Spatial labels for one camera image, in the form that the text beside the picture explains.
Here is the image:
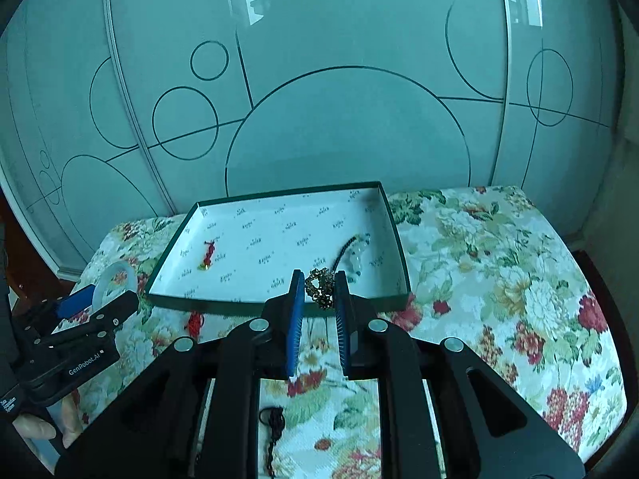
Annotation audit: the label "frosted glass wardrobe doors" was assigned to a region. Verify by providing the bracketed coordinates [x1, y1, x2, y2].
[1, 0, 622, 277]

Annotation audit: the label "gold chain jewelry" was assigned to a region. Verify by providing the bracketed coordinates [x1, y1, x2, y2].
[304, 267, 335, 310]

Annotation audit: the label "person's left hand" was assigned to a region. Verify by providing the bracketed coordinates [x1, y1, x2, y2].
[13, 395, 83, 447]

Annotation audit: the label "pale jade bangle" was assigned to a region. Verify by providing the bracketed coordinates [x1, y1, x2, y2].
[92, 259, 137, 311]

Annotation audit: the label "small red knot charm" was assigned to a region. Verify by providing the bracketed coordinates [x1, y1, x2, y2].
[198, 240, 216, 270]

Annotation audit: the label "red cord gold pendant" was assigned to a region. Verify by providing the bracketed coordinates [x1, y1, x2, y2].
[184, 311, 205, 342]

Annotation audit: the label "floral quilted bedspread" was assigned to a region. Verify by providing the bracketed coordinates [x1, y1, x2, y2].
[49, 185, 629, 479]

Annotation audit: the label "green jewelry box tray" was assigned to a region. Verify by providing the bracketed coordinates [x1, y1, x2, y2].
[145, 182, 411, 316]

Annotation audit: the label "black braided cord pendant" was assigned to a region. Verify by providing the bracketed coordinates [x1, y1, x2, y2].
[258, 407, 286, 478]

